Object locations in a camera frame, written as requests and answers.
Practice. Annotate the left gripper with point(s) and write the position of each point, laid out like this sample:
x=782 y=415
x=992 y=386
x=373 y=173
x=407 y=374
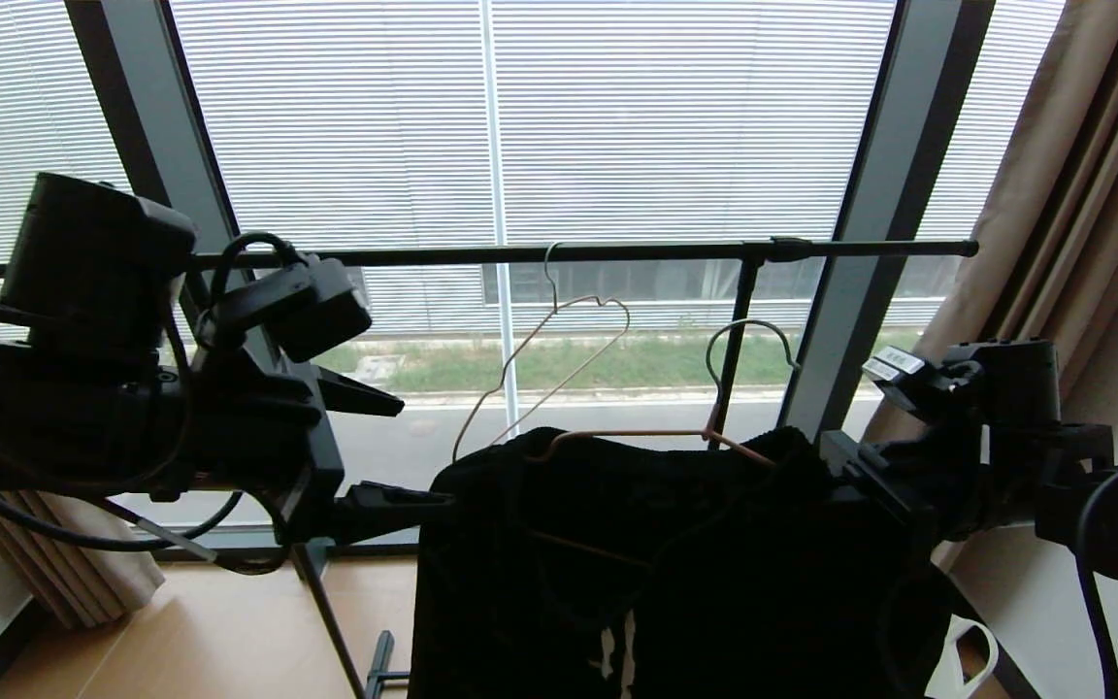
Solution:
x=258 y=427

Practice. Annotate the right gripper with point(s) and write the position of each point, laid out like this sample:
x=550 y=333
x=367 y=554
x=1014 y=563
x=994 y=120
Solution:
x=928 y=485

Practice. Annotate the pink clothes hanger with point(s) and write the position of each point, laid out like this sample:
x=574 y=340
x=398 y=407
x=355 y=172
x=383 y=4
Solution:
x=637 y=433
x=555 y=291

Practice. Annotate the black sweatshirt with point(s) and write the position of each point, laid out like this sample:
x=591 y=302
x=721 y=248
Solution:
x=666 y=563

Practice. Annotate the white laundry basket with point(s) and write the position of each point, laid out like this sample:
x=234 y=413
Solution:
x=942 y=680

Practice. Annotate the black clothes rack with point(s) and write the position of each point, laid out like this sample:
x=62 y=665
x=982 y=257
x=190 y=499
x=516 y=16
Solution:
x=617 y=252

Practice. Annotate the beige curtain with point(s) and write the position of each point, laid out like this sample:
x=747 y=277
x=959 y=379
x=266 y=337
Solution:
x=1083 y=194
x=64 y=582

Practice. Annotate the window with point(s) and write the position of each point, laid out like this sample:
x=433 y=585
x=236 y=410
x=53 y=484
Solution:
x=617 y=146

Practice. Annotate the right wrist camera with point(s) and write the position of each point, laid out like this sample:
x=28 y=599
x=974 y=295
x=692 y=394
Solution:
x=1005 y=379

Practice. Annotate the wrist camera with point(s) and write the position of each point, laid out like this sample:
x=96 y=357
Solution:
x=1005 y=379
x=316 y=311

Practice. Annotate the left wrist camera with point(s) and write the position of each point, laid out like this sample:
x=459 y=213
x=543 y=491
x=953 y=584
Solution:
x=316 y=311

